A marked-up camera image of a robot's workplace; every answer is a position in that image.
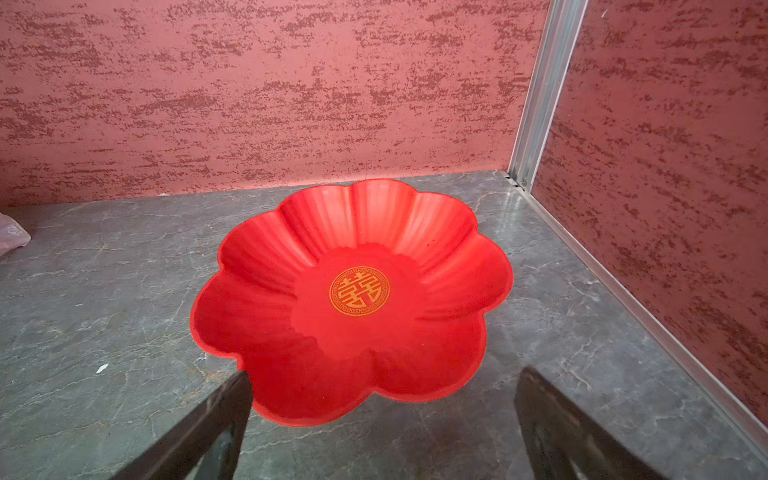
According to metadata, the red flower-shaped plastic plate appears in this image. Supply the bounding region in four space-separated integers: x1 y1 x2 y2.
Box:
190 179 514 427

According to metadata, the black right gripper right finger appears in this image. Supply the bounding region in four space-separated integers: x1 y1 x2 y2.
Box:
514 367 663 479

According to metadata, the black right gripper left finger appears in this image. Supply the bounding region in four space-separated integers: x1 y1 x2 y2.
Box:
113 372 253 479

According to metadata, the right back corner aluminium profile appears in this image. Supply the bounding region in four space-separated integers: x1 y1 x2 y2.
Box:
508 0 589 192

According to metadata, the pink plastic bag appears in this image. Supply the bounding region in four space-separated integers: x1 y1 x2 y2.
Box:
0 213 31 256

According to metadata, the right wall base aluminium strip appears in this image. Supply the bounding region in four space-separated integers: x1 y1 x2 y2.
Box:
509 179 767 462

